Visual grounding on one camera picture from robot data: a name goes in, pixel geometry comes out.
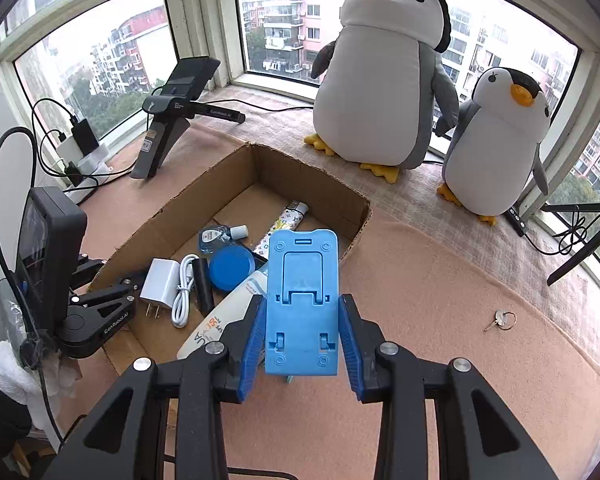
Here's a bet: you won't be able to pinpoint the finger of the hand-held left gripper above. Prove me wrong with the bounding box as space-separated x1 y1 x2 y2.
70 254 108 293
60 270 146 359

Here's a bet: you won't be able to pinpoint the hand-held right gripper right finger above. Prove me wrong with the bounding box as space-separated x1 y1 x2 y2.
338 294 561 480

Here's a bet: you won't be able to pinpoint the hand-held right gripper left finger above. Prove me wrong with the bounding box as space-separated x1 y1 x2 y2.
42 294 268 480

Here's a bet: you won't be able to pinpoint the blue folding phone stand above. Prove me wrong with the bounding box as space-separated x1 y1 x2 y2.
264 228 340 383

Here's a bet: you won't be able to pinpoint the white wall charger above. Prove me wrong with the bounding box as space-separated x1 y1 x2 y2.
140 258 182 322

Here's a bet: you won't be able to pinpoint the white cable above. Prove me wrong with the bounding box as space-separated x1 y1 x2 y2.
171 254 197 328

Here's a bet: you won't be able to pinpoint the black cylinder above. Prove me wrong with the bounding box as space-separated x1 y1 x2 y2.
192 258 216 313

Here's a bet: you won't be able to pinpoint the blue round jar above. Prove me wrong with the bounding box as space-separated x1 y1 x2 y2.
208 247 257 293

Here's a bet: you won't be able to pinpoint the small blue liquid bottle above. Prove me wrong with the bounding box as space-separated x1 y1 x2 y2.
197 225 250 253

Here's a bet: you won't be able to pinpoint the patterned white tube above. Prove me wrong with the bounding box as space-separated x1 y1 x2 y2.
252 201 310 261

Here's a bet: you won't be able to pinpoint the cardboard box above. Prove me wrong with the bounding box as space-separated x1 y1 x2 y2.
86 142 372 378

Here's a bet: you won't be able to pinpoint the white sunscreen bottle blue cap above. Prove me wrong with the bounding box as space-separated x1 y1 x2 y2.
176 270 269 361

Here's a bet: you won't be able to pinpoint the white power strip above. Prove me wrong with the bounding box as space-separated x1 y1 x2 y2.
62 144 116 201

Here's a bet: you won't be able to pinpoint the white power adapter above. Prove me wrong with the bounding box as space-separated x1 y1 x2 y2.
56 137 83 161

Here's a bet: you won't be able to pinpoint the black power bank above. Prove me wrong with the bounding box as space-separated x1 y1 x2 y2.
70 119 101 157

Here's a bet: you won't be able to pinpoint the idle black gripper device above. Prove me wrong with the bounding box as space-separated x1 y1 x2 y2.
130 56 246 179

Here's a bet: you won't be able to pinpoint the beige woven cloth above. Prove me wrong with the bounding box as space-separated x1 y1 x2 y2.
190 85 600 376

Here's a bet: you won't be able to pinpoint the small black flat device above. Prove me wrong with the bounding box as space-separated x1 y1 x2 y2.
505 206 529 237

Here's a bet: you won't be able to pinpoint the black tripod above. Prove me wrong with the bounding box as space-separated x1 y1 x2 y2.
545 187 600 287

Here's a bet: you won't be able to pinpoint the small penguin plush toy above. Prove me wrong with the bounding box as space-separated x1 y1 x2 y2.
436 66 552 226

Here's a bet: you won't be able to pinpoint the large penguin plush toy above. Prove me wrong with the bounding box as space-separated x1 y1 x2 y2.
303 0 460 184

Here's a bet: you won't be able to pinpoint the black cable to power strip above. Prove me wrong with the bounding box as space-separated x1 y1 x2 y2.
70 160 133 196

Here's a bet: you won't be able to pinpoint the black power bank cable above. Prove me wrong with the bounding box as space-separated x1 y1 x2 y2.
31 97 81 176

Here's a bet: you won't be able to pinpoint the silver keys on ring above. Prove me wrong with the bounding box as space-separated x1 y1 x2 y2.
483 309 517 333

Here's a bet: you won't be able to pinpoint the black cable along windowsill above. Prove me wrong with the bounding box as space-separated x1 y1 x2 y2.
242 96 316 112

